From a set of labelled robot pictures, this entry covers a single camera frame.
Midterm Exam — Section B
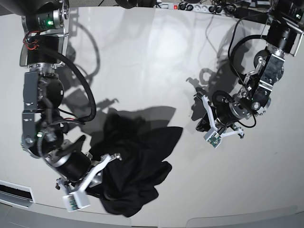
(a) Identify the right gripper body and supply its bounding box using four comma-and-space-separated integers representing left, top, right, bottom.
44, 140, 101, 186

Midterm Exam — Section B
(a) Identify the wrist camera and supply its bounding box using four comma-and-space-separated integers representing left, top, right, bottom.
62, 191, 91, 212
204, 129, 221, 149

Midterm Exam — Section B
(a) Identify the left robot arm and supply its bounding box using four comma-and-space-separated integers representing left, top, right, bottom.
196, 0, 304, 134

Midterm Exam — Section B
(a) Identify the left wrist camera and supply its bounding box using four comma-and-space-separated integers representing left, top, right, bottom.
204, 129, 221, 149

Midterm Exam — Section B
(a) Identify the black power adapter brick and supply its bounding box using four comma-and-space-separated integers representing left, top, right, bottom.
234, 7, 271, 25

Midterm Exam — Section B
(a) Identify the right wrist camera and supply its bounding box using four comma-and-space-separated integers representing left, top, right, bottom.
62, 191, 91, 212

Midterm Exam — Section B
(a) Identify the black t-shirt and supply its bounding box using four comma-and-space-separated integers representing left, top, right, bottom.
89, 113, 183, 218

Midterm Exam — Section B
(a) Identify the white power strip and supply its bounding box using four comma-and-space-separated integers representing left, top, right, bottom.
154, 1, 235, 16

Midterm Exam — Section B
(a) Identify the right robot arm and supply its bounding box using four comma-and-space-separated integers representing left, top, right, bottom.
20, 0, 121, 207

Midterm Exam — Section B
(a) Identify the black round object top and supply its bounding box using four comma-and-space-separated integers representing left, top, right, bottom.
115, 0, 138, 9

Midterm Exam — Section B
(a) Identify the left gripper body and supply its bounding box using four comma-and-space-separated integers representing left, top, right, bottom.
212, 91, 245, 126

